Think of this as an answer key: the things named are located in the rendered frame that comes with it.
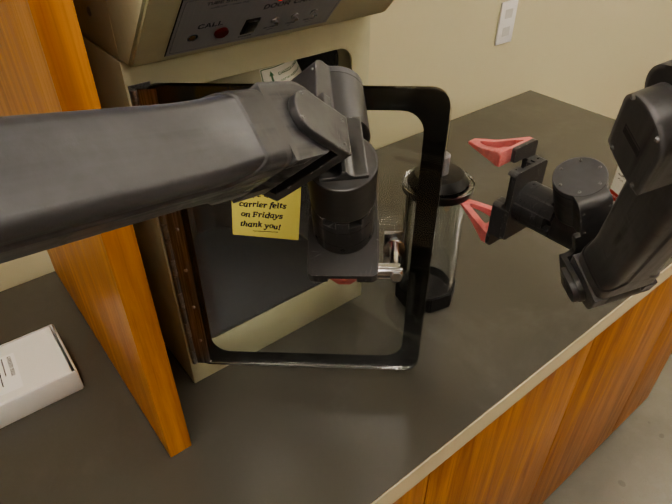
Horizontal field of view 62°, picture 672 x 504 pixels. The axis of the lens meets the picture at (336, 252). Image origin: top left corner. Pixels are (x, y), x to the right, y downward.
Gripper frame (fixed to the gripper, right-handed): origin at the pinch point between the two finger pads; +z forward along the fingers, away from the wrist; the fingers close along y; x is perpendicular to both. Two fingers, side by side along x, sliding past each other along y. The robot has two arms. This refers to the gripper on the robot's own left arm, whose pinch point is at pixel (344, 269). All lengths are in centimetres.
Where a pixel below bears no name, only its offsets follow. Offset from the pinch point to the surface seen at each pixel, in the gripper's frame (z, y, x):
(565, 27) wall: 69, -119, 67
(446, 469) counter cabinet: 38.7, 16.1, 16.0
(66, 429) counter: 22.1, 14.1, -37.6
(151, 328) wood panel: 1.2, 6.8, -20.5
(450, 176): 12.8, -21.5, 15.1
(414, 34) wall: 41, -84, 15
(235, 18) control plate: -19.4, -16.2, -10.2
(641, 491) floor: 129, 11, 88
